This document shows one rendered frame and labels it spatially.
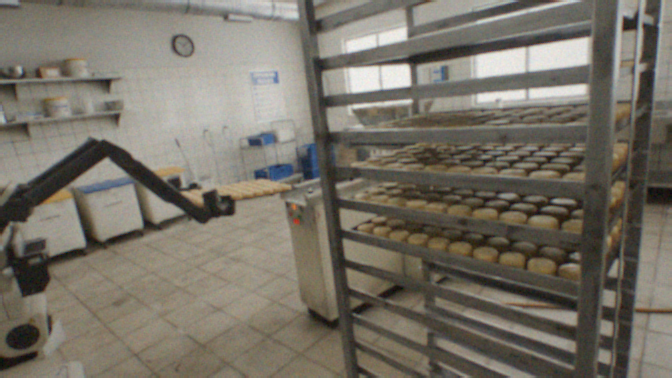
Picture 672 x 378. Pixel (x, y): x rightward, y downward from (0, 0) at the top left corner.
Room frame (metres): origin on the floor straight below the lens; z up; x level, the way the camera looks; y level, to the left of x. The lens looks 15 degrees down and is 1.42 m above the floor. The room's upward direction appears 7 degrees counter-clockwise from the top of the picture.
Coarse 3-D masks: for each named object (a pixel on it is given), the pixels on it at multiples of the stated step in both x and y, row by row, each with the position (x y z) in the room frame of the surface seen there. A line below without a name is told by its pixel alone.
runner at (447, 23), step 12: (528, 0) 1.03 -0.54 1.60; (540, 0) 1.01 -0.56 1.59; (552, 0) 0.99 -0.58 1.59; (564, 0) 0.95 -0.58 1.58; (468, 12) 1.14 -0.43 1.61; (480, 12) 1.12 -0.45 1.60; (492, 12) 1.09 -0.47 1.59; (504, 12) 1.06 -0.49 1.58; (516, 12) 1.04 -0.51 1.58; (420, 24) 1.26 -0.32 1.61; (432, 24) 1.23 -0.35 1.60; (444, 24) 1.20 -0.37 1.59; (456, 24) 1.15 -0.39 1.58; (408, 36) 1.27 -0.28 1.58
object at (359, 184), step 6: (360, 180) 2.29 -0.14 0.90; (366, 180) 2.31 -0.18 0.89; (372, 180) 2.34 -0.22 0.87; (342, 186) 2.19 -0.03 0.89; (348, 186) 2.22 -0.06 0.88; (354, 186) 2.25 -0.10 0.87; (360, 186) 2.28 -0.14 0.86; (366, 186) 2.31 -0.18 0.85; (318, 192) 2.10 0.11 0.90; (342, 192) 2.19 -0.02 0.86; (348, 192) 2.22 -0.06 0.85; (306, 198) 2.05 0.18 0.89; (312, 198) 2.06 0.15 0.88; (318, 198) 2.09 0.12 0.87; (306, 204) 2.06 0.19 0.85; (312, 204) 2.06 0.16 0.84
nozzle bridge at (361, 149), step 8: (344, 128) 2.87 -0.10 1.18; (352, 128) 2.80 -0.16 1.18; (344, 144) 2.88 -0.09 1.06; (352, 144) 2.87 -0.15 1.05; (360, 144) 2.85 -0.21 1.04; (376, 144) 2.71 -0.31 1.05; (384, 144) 2.66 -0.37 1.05; (408, 144) 2.48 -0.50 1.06; (360, 152) 2.93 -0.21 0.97; (360, 160) 2.92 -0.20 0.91
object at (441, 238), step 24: (384, 216) 1.08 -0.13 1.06; (408, 240) 0.87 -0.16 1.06; (432, 240) 0.84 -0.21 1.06; (456, 240) 0.85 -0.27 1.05; (480, 240) 0.81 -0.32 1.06; (504, 240) 0.79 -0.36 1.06; (504, 264) 0.70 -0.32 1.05; (528, 264) 0.67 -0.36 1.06; (552, 264) 0.66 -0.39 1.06; (576, 264) 0.65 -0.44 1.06
